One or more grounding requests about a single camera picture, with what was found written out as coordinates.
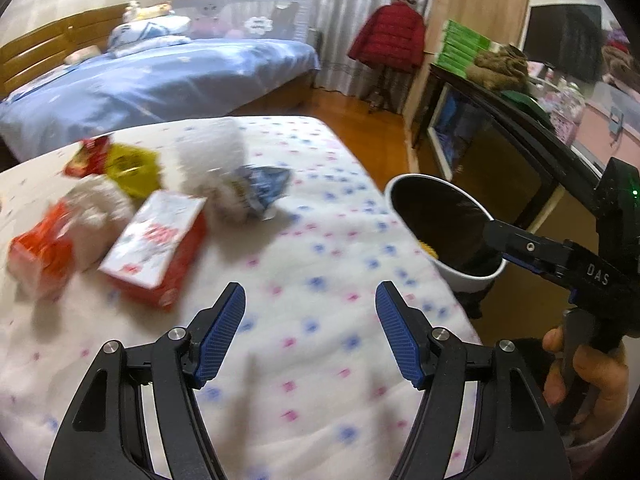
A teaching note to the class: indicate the dark wooden coat rack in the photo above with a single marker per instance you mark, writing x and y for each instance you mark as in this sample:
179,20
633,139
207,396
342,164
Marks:
382,85

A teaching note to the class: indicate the wooden wardrobe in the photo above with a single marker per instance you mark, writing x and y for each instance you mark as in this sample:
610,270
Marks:
480,0

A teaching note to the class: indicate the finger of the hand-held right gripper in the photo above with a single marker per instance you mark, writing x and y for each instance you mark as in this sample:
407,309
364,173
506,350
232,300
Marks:
530,264
515,240

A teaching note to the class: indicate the person's right forearm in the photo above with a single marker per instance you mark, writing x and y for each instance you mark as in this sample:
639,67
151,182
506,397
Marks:
592,460

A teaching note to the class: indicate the black screen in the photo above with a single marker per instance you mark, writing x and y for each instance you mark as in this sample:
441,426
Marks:
562,40

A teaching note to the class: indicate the plush toys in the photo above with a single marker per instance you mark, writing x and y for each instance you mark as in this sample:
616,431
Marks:
147,10

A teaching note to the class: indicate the white foam block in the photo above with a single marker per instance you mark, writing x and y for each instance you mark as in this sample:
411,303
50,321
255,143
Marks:
97,210

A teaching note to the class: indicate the wooden headboard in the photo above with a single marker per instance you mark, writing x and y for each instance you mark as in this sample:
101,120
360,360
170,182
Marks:
45,40

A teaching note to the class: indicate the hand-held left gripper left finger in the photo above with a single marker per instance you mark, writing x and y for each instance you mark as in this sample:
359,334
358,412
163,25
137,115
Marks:
220,335

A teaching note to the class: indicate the red snack packet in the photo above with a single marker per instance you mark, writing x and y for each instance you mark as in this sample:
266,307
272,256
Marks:
87,157

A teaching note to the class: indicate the person's right hand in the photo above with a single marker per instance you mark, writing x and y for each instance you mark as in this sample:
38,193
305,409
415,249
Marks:
600,385

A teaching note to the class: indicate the pale curtain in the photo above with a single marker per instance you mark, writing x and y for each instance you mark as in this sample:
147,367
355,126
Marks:
340,10

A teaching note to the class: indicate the orange packet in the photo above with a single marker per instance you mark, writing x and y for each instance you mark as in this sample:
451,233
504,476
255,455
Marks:
42,255

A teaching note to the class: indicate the green cloth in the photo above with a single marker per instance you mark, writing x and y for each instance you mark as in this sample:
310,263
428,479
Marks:
525,102

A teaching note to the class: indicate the blue white wrapper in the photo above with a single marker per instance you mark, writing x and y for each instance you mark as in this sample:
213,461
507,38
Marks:
260,185

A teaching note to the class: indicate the clear plastic jar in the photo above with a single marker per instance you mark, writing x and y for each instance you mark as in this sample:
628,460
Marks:
567,107

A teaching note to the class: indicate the stack of green boxes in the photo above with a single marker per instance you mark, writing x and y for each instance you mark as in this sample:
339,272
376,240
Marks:
462,45

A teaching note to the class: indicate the red puffer jacket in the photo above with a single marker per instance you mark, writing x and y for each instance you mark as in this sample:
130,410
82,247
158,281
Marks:
387,35

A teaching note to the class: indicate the bed with blue sheet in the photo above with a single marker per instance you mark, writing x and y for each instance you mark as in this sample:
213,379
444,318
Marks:
150,85

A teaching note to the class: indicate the yellow ribbed object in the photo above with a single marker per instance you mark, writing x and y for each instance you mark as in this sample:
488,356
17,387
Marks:
428,250

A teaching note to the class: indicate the black cabinet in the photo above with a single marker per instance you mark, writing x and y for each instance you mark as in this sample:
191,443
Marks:
500,160

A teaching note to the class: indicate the white bin with black bag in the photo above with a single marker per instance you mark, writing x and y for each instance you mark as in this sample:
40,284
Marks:
440,220

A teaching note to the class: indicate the yellow snack packet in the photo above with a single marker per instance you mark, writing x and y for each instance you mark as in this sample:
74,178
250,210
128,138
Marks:
127,165

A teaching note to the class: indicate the blue white folded quilt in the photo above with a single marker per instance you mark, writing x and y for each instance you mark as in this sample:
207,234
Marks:
145,32

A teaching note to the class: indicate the brown cloth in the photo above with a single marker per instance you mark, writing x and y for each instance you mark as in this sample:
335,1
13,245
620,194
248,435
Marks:
500,67

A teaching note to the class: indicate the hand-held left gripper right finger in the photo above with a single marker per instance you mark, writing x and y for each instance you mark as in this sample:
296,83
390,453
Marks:
400,340

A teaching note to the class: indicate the pink pillow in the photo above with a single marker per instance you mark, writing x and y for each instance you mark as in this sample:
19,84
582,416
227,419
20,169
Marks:
82,55

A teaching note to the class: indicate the white foam net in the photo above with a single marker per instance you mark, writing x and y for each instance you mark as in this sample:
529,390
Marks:
210,155

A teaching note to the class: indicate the grey bed guard rail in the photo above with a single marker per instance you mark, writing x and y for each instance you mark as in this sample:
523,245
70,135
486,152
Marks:
240,10

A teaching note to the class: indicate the red white box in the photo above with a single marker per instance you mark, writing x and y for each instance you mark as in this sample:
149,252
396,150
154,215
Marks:
155,235

